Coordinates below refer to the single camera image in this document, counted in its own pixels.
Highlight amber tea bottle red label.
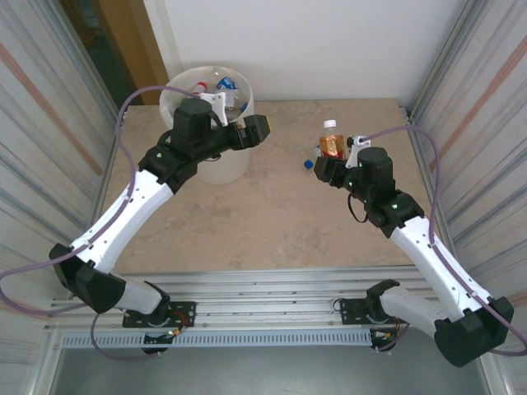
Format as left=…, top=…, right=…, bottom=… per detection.
left=317, top=118, right=347, bottom=160

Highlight white bin liner blue trim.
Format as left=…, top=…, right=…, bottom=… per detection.
left=160, top=65, right=253, bottom=124

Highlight cream round plastic bin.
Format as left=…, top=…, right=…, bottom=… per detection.
left=159, top=64, right=256, bottom=185

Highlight dark glass door pane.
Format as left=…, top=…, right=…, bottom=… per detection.
left=57, top=0, right=145, bottom=106

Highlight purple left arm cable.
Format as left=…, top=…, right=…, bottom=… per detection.
left=0, top=85, right=203, bottom=360

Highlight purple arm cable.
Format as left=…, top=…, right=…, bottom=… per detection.
left=0, top=85, right=203, bottom=360
left=364, top=125, right=526, bottom=358

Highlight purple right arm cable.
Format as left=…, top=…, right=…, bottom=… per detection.
left=364, top=125, right=526, bottom=358

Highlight brown wooden door frame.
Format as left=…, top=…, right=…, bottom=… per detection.
left=94, top=0, right=172, bottom=106

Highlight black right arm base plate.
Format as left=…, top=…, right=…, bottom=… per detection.
left=339, top=296, right=415, bottom=326

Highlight aluminium rail frame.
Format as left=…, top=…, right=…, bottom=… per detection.
left=43, top=265, right=495, bottom=330

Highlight ribbed metal enclosure panel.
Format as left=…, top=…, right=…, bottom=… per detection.
left=0, top=0, right=124, bottom=371
left=405, top=0, right=527, bottom=371

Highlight red black base wires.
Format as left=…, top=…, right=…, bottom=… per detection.
left=372, top=314, right=408, bottom=341
left=164, top=310, right=194, bottom=337

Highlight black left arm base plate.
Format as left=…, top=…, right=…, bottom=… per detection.
left=122, top=301, right=197, bottom=329

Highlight grey slotted cable duct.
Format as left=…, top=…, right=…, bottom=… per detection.
left=60, top=332, right=374, bottom=347

